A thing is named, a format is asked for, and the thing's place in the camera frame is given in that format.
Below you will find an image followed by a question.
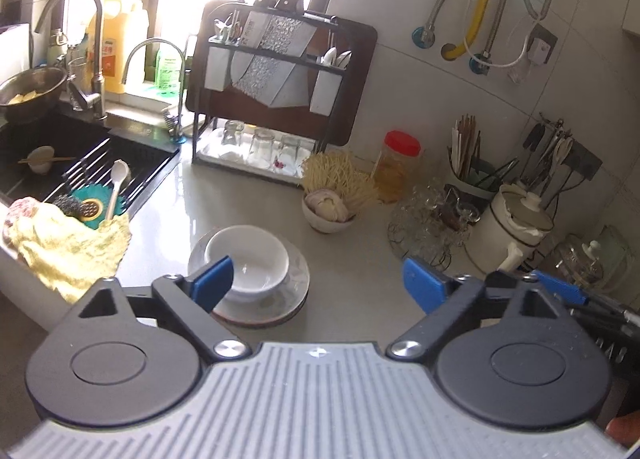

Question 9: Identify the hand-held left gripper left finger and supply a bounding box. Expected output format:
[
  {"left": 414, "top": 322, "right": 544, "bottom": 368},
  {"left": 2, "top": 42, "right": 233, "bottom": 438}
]
[{"left": 76, "top": 254, "right": 252, "bottom": 363}]

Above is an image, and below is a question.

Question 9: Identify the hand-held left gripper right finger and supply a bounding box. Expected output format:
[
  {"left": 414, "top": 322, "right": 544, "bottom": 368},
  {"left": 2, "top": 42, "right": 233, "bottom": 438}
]
[{"left": 385, "top": 256, "right": 567, "bottom": 361}]

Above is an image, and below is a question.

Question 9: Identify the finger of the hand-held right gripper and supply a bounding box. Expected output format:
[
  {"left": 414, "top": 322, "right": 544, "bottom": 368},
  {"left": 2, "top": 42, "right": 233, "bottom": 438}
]
[{"left": 531, "top": 268, "right": 640, "bottom": 326}]

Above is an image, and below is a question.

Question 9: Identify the white ceramic bowl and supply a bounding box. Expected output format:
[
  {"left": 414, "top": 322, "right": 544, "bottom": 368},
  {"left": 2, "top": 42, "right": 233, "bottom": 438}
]
[{"left": 203, "top": 224, "right": 290, "bottom": 304}]

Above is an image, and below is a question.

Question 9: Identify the plain white plate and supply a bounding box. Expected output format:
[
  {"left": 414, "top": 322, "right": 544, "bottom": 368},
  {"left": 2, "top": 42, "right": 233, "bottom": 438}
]
[{"left": 212, "top": 291, "right": 307, "bottom": 328}]

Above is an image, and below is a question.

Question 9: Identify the white plate with flower print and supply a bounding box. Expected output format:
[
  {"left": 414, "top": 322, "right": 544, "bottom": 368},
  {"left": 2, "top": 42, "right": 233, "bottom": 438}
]
[{"left": 187, "top": 230, "right": 311, "bottom": 316}]

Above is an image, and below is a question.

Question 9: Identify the glass electric kettle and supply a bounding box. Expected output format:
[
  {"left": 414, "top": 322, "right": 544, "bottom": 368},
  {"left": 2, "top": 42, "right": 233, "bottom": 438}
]
[{"left": 549, "top": 233, "right": 619, "bottom": 291}]

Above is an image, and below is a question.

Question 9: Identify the pale green pitcher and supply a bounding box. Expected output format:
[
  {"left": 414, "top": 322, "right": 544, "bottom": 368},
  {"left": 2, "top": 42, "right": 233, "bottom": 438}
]
[{"left": 594, "top": 226, "right": 634, "bottom": 286}]

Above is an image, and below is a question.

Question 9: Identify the white electric cooking pot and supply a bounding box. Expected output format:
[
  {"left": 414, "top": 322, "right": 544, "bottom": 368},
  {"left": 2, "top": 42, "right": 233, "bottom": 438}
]
[{"left": 464, "top": 183, "right": 556, "bottom": 276}]

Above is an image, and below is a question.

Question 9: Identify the green chopstick holder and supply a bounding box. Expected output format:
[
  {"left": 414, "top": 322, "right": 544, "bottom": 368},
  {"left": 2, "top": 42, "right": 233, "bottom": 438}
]
[{"left": 444, "top": 158, "right": 502, "bottom": 206}]

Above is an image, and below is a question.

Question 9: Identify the white bowl with brown foot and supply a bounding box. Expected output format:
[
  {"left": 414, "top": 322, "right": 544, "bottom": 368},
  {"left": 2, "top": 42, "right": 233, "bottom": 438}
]
[{"left": 301, "top": 192, "right": 359, "bottom": 235}]

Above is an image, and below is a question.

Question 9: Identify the garlic bulb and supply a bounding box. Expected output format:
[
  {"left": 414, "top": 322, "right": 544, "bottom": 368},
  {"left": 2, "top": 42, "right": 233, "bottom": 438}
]
[{"left": 304, "top": 188, "right": 349, "bottom": 223}]

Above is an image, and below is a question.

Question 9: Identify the hanging utensil rack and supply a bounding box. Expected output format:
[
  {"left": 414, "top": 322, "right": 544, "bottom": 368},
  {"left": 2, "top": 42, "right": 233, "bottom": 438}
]
[{"left": 521, "top": 112, "right": 577, "bottom": 191}]

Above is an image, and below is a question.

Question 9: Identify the bundle of dried noodles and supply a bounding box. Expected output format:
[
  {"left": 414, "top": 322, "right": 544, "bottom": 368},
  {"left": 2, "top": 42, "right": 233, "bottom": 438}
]
[{"left": 299, "top": 148, "right": 382, "bottom": 213}]

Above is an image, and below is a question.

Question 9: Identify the drinking glass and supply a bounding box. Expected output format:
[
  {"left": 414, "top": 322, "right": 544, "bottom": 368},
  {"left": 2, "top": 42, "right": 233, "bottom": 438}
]
[
  {"left": 273, "top": 134, "right": 304, "bottom": 173},
  {"left": 219, "top": 120, "right": 247, "bottom": 151},
  {"left": 247, "top": 128, "right": 277, "bottom": 168}
]

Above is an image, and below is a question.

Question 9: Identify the white spoon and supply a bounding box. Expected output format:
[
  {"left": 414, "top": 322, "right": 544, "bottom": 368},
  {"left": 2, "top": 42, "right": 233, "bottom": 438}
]
[{"left": 101, "top": 160, "right": 132, "bottom": 223}]

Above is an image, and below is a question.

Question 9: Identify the teal sink strainer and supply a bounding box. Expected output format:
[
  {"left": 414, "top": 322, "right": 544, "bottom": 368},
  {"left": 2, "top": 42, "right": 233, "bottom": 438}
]
[{"left": 66, "top": 181, "right": 129, "bottom": 231}]

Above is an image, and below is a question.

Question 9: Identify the yellow dish cloth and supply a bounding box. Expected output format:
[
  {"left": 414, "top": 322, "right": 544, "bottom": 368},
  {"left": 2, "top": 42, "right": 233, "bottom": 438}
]
[{"left": 4, "top": 199, "right": 134, "bottom": 304}]

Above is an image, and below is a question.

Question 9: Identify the sink drain rack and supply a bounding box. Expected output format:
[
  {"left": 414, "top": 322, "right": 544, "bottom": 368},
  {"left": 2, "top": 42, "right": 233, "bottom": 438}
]
[{"left": 44, "top": 136, "right": 167, "bottom": 211}]

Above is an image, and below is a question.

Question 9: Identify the bundle of wooden chopsticks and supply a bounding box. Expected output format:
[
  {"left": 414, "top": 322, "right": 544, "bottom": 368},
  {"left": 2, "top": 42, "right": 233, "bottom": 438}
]
[{"left": 449, "top": 113, "right": 482, "bottom": 181}]

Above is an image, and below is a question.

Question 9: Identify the steel wool scrubber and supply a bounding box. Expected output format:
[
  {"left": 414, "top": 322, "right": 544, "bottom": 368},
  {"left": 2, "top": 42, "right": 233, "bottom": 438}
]
[{"left": 51, "top": 194, "right": 84, "bottom": 218}]

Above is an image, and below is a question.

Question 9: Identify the small steel faucet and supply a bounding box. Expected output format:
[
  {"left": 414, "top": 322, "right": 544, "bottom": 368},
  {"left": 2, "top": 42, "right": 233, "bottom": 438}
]
[{"left": 122, "top": 38, "right": 189, "bottom": 143}]

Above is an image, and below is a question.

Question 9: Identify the black metal knife rack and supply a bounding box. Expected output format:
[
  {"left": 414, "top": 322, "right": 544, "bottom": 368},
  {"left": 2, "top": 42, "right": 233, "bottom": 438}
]
[{"left": 191, "top": 8, "right": 362, "bottom": 186}]

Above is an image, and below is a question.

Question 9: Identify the red patterned cloth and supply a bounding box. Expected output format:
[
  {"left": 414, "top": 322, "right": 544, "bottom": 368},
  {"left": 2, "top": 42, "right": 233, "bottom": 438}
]
[{"left": 2, "top": 196, "right": 42, "bottom": 241}]

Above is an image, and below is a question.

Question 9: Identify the dark wooden cutting board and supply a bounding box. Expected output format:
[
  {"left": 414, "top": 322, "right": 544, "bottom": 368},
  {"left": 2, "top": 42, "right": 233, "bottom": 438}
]
[{"left": 184, "top": 0, "right": 379, "bottom": 148}]

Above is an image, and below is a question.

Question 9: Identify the small bowl with chopsticks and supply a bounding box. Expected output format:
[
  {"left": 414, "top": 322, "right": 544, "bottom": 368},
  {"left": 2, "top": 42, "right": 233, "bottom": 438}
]
[{"left": 18, "top": 145, "right": 77, "bottom": 176}]

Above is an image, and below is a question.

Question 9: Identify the green bottle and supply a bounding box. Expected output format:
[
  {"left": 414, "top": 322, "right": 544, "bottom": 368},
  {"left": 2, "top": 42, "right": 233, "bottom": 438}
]
[{"left": 154, "top": 40, "right": 187, "bottom": 91}]

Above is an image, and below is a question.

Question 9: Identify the yellow detergent bottle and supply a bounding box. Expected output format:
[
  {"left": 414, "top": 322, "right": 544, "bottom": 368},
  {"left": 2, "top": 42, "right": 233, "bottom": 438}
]
[{"left": 86, "top": 0, "right": 152, "bottom": 96}]

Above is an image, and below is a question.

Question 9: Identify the stainless steel bowl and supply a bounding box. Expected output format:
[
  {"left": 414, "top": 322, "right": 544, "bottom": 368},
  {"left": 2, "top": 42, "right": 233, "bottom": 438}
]
[{"left": 0, "top": 66, "right": 69, "bottom": 126}]

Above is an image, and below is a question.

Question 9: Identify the tall steel faucet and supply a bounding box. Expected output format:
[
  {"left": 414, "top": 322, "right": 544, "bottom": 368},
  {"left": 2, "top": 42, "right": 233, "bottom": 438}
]
[{"left": 33, "top": 0, "right": 109, "bottom": 121}]

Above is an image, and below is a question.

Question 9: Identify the wire rack of glass cups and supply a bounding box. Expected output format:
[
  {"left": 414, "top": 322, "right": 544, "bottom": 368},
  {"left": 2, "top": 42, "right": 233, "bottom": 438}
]
[{"left": 387, "top": 183, "right": 474, "bottom": 266}]

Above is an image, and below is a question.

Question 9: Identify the black wall power strip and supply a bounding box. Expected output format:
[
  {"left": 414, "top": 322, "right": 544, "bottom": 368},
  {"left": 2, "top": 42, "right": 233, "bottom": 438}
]
[{"left": 564, "top": 136, "right": 604, "bottom": 176}]

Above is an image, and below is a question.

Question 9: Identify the wall socket with plug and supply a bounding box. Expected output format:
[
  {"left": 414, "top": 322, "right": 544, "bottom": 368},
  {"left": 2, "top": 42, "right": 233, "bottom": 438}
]
[{"left": 526, "top": 23, "right": 559, "bottom": 66}]

